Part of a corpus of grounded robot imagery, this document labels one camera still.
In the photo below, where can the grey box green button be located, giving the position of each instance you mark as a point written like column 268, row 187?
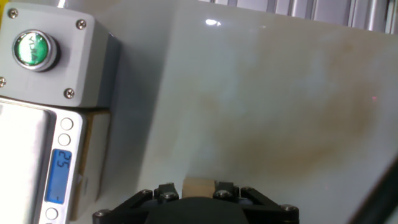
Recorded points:
column 77, row 56

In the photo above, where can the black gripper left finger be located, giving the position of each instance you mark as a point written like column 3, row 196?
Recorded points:
column 130, row 208

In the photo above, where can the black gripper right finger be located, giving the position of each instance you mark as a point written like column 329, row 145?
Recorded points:
column 267, row 208

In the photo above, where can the small wooden cube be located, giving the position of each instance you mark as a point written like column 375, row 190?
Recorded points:
column 199, row 187

